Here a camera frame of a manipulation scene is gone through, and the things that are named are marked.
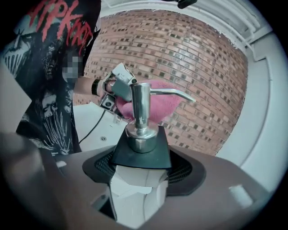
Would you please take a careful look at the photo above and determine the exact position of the black wristband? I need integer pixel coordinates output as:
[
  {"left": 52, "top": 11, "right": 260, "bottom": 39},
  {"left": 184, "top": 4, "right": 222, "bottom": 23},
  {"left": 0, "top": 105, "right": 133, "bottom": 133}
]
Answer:
[{"left": 90, "top": 78, "right": 101, "bottom": 97}]

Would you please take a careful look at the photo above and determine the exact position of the person's left forearm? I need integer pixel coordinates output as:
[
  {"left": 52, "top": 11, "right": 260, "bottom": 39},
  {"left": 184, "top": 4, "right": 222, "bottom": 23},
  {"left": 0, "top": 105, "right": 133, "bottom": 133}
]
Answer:
[{"left": 73, "top": 76, "right": 94, "bottom": 95}]

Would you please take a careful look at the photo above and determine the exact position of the left hand-held gripper camera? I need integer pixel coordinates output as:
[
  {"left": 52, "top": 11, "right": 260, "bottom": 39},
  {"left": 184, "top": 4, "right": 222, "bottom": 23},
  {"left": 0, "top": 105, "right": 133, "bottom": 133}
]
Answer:
[{"left": 99, "top": 93, "right": 116, "bottom": 111}]

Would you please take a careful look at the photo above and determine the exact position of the person's left hand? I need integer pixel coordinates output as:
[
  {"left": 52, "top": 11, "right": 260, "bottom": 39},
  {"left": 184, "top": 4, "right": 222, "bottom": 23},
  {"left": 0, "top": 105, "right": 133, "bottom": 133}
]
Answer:
[{"left": 105, "top": 79, "right": 118, "bottom": 93}]

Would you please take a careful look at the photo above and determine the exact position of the chrome and black soap dispenser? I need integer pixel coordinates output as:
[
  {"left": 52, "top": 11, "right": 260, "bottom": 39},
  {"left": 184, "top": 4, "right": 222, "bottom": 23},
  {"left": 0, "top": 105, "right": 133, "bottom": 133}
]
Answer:
[{"left": 109, "top": 82, "right": 197, "bottom": 227}]

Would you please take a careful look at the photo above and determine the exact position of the black printed t-shirt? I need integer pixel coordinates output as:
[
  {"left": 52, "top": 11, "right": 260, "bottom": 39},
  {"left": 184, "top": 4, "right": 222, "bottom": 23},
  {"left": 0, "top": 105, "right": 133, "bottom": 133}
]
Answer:
[{"left": 0, "top": 0, "right": 102, "bottom": 156}]

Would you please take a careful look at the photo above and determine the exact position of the pink cloth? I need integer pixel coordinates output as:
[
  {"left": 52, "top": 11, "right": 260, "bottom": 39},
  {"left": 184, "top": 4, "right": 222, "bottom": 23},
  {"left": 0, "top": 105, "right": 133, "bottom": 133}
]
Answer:
[{"left": 113, "top": 78, "right": 188, "bottom": 125}]

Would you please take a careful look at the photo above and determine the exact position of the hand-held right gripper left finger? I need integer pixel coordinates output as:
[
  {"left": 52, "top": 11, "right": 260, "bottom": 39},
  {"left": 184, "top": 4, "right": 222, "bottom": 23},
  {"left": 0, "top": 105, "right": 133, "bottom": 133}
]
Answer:
[{"left": 0, "top": 132, "right": 118, "bottom": 230}]

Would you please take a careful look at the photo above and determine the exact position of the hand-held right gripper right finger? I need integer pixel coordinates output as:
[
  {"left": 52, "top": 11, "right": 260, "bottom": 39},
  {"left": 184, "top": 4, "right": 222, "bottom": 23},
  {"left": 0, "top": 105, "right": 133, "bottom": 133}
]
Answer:
[{"left": 144, "top": 149, "right": 271, "bottom": 230}]

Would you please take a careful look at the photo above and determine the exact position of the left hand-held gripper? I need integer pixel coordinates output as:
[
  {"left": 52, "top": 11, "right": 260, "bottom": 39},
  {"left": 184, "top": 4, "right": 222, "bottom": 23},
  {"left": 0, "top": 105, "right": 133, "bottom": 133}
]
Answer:
[{"left": 102, "top": 62, "right": 138, "bottom": 101}]

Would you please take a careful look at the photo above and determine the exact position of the black cable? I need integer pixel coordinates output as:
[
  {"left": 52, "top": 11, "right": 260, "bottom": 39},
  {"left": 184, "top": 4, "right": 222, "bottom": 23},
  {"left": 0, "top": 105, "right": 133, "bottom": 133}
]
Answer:
[{"left": 78, "top": 109, "right": 107, "bottom": 143}]

